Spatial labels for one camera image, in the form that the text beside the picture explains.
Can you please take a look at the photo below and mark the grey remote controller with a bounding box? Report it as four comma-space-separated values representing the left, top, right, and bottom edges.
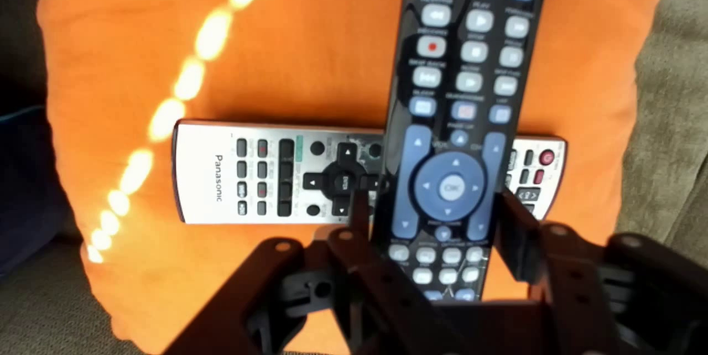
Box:
171, 119, 568, 226

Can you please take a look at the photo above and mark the black remote controller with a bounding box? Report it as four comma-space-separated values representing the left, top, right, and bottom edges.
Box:
369, 0, 554, 302

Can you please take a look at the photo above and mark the orange cushion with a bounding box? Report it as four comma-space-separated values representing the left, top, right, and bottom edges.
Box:
25, 0, 671, 355

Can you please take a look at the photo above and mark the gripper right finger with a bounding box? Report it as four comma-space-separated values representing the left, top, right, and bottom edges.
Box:
494, 189, 708, 355

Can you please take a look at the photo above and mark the grey-brown sofa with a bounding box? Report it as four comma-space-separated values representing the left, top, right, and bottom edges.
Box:
0, 0, 708, 355

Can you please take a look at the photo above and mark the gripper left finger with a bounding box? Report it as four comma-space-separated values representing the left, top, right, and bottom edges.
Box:
162, 188, 443, 355

